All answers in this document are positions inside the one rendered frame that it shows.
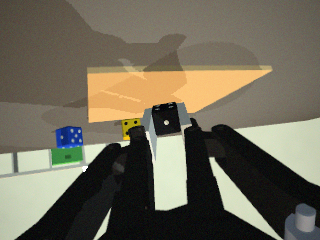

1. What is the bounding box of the orange flat square mat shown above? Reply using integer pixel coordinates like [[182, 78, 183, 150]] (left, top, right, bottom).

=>
[[87, 65, 272, 122]]

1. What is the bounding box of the yellow die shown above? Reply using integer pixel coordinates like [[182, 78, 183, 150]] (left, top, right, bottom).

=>
[[121, 118, 140, 140]]

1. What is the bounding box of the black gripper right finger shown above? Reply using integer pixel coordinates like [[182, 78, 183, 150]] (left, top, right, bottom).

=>
[[176, 102, 320, 240]]

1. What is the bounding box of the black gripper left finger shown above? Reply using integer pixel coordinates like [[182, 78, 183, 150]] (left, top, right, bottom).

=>
[[15, 108, 157, 240]]

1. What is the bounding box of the blue die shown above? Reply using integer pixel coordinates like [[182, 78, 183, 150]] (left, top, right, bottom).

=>
[[56, 126, 83, 148]]

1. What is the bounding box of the black die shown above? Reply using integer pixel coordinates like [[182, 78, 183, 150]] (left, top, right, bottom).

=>
[[151, 102, 181, 136]]

